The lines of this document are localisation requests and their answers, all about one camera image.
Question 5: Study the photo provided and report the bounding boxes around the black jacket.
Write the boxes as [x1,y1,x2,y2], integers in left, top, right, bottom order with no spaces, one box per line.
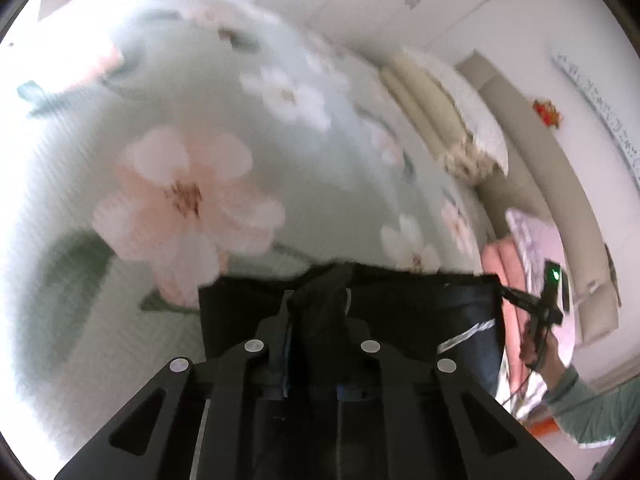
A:
[198,262,506,393]

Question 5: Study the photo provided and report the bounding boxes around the beige folded quilt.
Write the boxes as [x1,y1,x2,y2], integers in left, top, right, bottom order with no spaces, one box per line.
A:
[376,52,497,183]

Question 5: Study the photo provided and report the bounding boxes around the beige headboard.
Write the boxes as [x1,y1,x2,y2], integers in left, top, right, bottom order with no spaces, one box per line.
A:
[456,52,618,347]

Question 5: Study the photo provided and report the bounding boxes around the green sleeved right forearm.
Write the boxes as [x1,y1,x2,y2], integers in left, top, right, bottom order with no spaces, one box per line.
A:
[542,365,639,446]

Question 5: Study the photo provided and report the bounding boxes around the floral green bedspread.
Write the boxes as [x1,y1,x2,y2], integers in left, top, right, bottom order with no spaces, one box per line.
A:
[1,0,480,474]

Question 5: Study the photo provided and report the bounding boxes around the red headboard toy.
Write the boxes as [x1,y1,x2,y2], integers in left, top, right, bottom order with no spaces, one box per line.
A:
[532,99,563,129]

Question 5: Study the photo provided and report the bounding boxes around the right hand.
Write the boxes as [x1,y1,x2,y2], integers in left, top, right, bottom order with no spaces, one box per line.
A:
[520,322,566,392]

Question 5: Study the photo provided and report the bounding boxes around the lilac patterned blanket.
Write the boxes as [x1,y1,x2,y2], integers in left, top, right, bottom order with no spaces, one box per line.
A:
[506,208,576,365]

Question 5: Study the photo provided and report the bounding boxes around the pink folded blanket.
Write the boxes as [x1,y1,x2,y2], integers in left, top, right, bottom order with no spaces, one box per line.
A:
[480,236,530,393]

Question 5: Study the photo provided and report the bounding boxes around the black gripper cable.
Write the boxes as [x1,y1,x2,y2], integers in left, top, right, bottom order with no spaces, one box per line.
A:
[499,353,547,409]

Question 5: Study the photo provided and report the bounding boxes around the white pillow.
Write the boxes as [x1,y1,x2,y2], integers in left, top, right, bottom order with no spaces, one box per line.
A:
[399,46,510,176]

